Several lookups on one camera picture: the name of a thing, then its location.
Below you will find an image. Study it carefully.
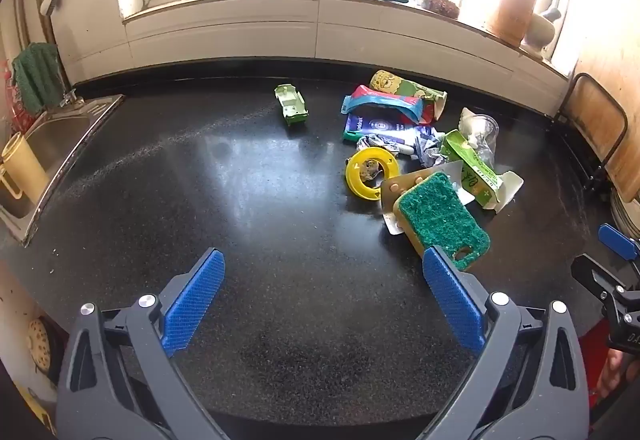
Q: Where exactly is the brown rough lump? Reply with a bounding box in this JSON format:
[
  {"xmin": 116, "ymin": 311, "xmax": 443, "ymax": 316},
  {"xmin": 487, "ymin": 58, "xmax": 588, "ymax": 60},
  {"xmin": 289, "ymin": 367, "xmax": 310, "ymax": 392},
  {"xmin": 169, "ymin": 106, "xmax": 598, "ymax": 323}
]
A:
[{"xmin": 421, "ymin": 0, "xmax": 461, "ymax": 20}]

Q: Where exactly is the crumpled blue white wrapper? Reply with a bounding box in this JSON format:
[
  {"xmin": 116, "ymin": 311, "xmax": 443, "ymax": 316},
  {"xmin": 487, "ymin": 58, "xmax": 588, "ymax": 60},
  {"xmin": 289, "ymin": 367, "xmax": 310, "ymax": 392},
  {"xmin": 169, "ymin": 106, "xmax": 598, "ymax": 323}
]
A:
[{"xmin": 412, "ymin": 132, "xmax": 448, "ymax": 168}]

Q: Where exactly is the yellow plastic mug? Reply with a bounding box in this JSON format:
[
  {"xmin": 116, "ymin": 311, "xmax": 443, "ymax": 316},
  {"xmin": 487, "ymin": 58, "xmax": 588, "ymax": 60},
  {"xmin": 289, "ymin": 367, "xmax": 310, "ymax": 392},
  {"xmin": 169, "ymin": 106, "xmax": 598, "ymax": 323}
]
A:
[{"xmin": 1, "ymin": 131, "xmax": 51, "ymax": 205}]

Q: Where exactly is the stack of plates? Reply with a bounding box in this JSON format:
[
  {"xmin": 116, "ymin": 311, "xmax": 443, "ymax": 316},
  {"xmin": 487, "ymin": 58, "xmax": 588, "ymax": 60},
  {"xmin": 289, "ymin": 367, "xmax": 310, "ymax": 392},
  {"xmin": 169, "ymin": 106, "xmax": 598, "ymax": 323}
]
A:
[{"xmin": 609, "ymin": 187, "xmax": 640, "ymax": 241}]

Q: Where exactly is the green and white carton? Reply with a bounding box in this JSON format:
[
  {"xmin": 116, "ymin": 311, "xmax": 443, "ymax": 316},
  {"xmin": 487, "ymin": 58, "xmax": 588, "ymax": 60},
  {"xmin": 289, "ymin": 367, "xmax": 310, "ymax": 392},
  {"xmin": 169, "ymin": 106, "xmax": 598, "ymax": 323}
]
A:
[{"xmin": 440, "ymin": 129, "xmax": 525, "ymax": 213}]

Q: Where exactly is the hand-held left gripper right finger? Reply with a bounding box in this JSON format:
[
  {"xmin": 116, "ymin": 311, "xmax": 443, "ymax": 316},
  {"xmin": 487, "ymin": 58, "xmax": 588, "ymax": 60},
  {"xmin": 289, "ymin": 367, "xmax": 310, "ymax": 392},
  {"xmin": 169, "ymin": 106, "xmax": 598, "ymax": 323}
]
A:
[{"xmin": 419, "ymin": 245, "xmax": 592, "ymax": 440}]

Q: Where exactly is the red container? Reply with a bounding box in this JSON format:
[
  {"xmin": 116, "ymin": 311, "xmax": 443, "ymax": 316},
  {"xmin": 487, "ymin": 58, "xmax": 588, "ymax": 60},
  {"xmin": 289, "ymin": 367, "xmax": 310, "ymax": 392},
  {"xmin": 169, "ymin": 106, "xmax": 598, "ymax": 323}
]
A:
[{"xmin": 580, "ymin": 320, "xmax": 613, "ymax": 408}]

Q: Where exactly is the green scouring sponge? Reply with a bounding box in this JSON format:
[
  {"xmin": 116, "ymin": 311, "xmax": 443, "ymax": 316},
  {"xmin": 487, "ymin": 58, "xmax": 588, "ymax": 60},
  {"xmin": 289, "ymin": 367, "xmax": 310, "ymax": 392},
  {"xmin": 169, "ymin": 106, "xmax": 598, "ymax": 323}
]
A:
[{"xmin": 393, "ymin": 171, "xmax": 491, "ymax": 272}]

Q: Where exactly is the steel sink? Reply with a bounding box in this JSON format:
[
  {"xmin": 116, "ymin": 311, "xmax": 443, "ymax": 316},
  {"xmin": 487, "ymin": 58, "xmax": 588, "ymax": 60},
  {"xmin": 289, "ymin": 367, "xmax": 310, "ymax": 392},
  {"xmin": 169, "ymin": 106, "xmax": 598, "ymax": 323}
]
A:
[{"xmin": 0, "ymin": 87, "xmax": 126, "ymax": 248}]

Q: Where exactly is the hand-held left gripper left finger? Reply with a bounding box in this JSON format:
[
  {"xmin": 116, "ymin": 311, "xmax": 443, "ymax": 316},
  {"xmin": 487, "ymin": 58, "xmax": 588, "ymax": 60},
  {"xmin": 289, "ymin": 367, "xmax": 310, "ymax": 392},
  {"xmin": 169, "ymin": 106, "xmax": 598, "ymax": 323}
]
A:
[{"xmin": 56, "ymin": 248, "xmax": 232, "ymax": 440}]

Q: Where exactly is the crumpled silver foil wrapper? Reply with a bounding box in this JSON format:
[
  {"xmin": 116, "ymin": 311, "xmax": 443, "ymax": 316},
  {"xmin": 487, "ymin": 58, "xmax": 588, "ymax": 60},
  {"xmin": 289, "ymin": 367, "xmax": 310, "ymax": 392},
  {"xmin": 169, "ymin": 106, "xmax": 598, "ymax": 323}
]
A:
[{"xmin": 361, "ymin": 132, "xmax": 396, "ymax": 152}]

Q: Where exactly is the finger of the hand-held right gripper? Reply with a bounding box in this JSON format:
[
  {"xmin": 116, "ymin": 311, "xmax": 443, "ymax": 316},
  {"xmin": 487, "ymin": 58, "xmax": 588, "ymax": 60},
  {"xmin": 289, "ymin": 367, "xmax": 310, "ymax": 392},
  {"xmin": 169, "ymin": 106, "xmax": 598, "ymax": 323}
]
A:
[
  {"xmin": 571, "ymin": 254, "xmax": 627, "ymax": 317},
  {"xmin": 598, "ymin": 223, "xmax": 640, "ymax": 262}
]

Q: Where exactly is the terracotta pot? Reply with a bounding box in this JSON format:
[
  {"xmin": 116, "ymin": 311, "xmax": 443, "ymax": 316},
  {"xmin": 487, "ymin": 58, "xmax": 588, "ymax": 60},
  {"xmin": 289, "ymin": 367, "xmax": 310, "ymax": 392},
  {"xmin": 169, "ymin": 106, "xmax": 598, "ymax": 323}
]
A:
[{"xmin": 485, "ymin": 0, "xmax": 538, "ymax": 48}]

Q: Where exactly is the green knitted cloth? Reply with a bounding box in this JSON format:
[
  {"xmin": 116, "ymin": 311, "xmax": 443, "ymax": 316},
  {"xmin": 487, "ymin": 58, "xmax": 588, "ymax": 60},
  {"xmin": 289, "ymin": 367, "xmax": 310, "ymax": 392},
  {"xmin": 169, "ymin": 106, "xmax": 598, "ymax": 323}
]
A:
[{"xmin": 12, "ymin": 41, "xmax": 65, "ymax": 116}]

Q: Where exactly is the person's right hand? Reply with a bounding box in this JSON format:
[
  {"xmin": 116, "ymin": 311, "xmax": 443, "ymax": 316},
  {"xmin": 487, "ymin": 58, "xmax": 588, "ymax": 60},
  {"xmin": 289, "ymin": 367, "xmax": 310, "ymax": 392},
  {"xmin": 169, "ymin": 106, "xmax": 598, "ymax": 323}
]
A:
[{"xmin": 597, "ymin": 349, "xmax": 628, "ymax": 398}]

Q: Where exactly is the white ceramic vase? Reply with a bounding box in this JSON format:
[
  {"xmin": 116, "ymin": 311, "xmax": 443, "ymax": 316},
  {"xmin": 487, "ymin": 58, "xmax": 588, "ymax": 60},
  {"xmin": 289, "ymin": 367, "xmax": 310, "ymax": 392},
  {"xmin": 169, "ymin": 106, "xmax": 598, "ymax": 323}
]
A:
[{"xmin": 522, "ymin": 7, "xmax": 562, "ymax": 58}]

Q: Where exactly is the yellow green snack tube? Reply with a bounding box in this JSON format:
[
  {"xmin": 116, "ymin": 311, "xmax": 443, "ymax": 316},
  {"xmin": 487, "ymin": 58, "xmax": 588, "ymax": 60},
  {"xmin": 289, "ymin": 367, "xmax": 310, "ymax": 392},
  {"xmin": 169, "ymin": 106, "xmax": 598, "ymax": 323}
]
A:
[{"xmin": 370, "ymin": 70, "xmax": 447, "ymax": 121}]

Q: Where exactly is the blister pill pack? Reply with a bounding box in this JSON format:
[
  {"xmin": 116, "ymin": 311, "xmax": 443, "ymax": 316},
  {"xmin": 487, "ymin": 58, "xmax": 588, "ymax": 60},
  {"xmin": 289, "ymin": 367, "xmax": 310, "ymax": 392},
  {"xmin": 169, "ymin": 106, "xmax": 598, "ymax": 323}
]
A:
[{"xmin": 380, "ymin": 160, "xmax": 466, "ymax": 237}]

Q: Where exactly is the yellow plastic reel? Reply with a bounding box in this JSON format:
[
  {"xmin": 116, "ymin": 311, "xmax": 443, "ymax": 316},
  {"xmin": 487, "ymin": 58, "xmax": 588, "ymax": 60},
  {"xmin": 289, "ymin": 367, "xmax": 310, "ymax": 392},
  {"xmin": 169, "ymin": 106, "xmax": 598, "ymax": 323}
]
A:
[{"xmin": 345, "ymin": 145, "xmax": 400, "ymax": 198}]

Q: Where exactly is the red and blue plastic packet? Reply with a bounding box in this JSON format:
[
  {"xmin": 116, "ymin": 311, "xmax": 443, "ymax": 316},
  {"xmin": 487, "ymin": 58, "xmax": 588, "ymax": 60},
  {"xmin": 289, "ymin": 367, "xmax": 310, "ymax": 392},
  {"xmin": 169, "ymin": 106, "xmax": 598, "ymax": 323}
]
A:
[{"xmin": 341, "ymin": 84, "xmax": 437, "ymax": 126}]

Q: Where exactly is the dark blue packet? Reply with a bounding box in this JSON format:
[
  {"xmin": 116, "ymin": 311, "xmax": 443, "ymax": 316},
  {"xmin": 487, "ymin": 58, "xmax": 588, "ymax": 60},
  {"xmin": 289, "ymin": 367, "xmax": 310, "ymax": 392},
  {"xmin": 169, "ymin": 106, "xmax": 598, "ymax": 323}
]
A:
[{"xmin": 343, "ymin": 112, "xmax": 435, "ymax": 146}]

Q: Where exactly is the green toy car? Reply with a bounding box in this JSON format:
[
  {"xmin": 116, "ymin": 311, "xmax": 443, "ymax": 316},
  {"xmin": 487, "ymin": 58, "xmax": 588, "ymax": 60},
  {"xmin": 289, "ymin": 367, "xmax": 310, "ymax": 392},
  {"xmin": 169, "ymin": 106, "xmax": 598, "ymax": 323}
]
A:
[{"xmin": 273, "ymin": 83, "xmax": 309, "ymax": 128}]

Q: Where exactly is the round yellow patterned object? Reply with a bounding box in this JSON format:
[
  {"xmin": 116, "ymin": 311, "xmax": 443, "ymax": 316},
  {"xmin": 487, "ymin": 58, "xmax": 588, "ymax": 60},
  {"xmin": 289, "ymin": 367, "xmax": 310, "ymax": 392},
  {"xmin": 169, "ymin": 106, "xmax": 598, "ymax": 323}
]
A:
[{"xmin": 27, "ymin": 317, "xmax": 63, "ymax": 378}]

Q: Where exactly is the black wire rack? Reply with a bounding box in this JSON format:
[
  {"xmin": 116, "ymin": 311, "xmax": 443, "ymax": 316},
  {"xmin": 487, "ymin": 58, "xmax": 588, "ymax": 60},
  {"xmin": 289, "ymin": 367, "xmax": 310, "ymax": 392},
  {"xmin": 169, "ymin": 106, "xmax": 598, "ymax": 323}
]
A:
[{"xmin": 556, "ymin": 72, "xmax": 640, "ymax": 203}]

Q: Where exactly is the white foam piece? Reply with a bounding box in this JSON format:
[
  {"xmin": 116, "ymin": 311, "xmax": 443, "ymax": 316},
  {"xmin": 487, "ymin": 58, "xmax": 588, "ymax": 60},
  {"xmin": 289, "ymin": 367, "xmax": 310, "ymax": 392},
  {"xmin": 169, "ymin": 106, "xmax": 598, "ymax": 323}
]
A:
[{"xmin": 459, "ymin": 107, "xmax": 483, "ymax": 141}]

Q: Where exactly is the clear plastic cup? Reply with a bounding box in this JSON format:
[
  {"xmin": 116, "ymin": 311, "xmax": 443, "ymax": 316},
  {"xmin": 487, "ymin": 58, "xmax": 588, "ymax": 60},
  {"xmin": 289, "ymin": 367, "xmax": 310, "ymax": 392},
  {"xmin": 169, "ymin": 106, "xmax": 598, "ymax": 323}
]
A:
[{"xmin": 462, "ymin": 114, "xmax": 501, "ymax": 171}]

